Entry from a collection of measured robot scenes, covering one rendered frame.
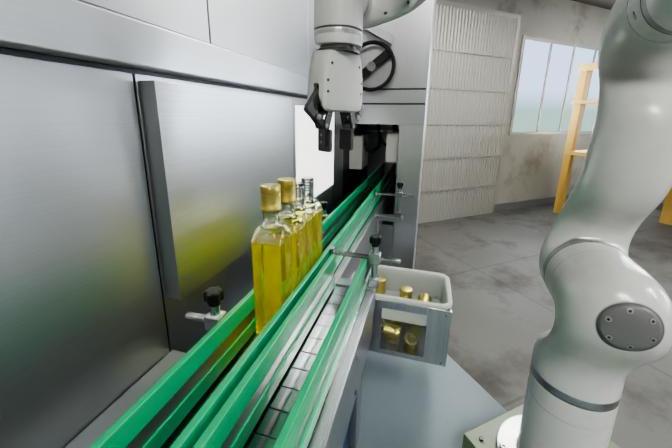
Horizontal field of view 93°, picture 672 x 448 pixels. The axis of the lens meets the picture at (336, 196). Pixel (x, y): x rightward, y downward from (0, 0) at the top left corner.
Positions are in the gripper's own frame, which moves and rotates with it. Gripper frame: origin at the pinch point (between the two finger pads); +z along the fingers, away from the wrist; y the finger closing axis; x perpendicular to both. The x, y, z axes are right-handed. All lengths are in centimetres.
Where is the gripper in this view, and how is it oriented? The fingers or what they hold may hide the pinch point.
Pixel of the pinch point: (336, 140)
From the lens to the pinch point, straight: 60.1
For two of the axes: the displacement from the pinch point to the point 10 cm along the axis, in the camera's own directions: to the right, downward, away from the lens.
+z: -0.2, 9.7, 2.5
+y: -7.2, 1.6, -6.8
